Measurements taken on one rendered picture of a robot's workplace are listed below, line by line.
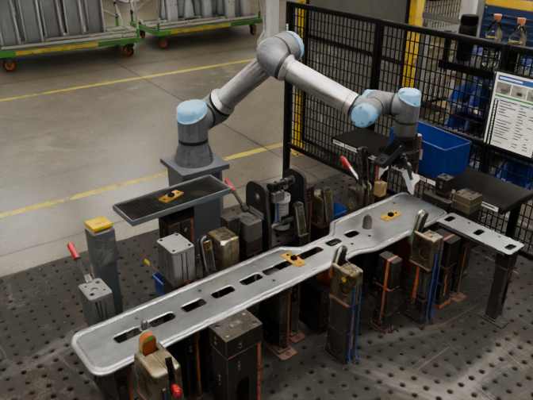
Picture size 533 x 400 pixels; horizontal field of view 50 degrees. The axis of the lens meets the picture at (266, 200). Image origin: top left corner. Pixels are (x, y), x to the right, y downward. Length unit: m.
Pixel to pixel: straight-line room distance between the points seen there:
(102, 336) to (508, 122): 1.67
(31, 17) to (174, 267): 6.97
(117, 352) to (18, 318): 0.77
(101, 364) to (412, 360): 0.99
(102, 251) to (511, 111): 1.58
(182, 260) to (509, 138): 1.37
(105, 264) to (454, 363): 1.15
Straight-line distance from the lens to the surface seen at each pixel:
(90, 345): 1.60
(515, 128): 2.42
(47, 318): 2.22
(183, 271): 1.75
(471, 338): 2.14
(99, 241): 1.79
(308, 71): 1.94
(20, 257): 3.99
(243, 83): 2.19
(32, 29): 8.51
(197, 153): 2.23
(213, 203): 2.32
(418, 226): 1.98
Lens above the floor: 2.02
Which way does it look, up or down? 28 degrees down
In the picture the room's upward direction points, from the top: straight up
